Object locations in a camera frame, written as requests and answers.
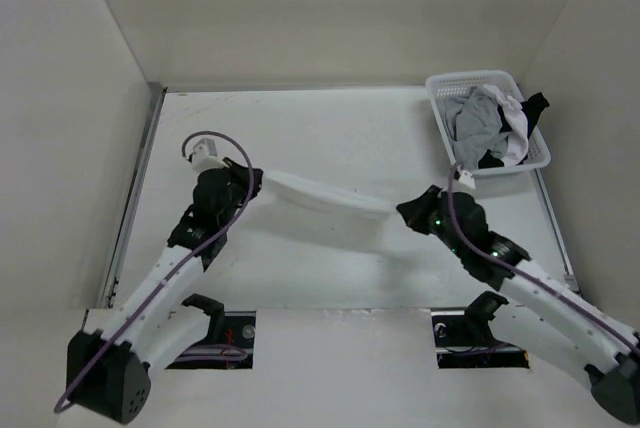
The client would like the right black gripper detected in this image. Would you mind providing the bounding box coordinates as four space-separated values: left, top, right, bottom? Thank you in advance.
396 185 466 258

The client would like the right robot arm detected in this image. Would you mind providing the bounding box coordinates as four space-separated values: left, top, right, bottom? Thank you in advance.
396 186 639 426

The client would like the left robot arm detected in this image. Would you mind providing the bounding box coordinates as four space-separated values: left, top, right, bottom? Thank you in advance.
54 158 263 425

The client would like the grey tank top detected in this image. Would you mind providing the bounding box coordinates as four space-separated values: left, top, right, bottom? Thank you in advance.
437 86 508 170

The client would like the black tank top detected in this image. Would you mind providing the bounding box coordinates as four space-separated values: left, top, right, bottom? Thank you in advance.
479 92 550 169

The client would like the white plastic basket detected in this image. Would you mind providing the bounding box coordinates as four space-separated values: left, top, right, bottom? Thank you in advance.
425 70 551 177

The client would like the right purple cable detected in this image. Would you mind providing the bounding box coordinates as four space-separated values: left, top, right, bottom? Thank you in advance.
446 162 640 364

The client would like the purple cable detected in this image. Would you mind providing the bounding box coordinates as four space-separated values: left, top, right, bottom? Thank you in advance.
53 130 254 414
446 162 640 364

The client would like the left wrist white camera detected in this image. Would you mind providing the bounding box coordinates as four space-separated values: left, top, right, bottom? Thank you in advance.
187 138 228 173

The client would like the wrist white camera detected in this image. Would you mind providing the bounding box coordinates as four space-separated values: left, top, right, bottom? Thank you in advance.
453 166 476 190
187 138 228 173

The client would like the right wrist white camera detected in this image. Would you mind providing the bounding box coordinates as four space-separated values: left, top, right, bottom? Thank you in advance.
453 166 476 190

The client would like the metal table edge rail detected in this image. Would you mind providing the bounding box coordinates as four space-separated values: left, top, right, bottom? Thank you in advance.
95 82 166 308

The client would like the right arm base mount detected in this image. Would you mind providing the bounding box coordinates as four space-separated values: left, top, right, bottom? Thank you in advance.
431 292 530 369

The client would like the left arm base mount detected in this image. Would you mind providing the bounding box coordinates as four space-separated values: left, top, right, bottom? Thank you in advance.
167 294 257 370

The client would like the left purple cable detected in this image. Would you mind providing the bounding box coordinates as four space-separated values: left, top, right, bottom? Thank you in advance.
53 130 254 414

